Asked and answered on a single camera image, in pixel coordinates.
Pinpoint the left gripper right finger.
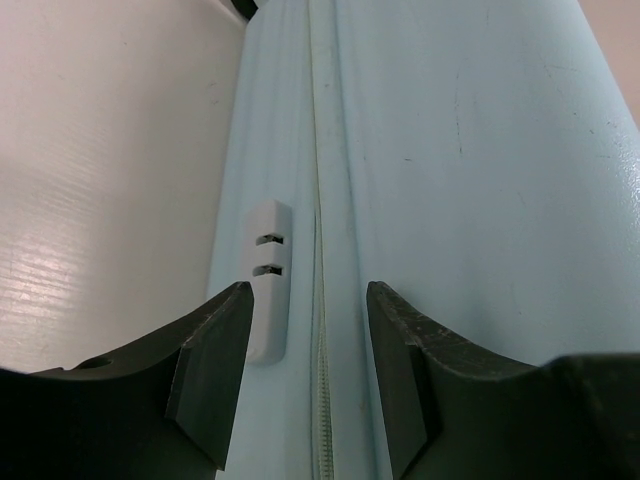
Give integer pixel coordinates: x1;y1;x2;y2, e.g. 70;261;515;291
366;281;639;479

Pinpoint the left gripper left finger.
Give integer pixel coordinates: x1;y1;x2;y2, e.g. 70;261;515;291
1;282;254;479

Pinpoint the light blue hard-shell suitcase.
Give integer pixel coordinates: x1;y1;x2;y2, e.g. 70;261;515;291
209;1;639;479

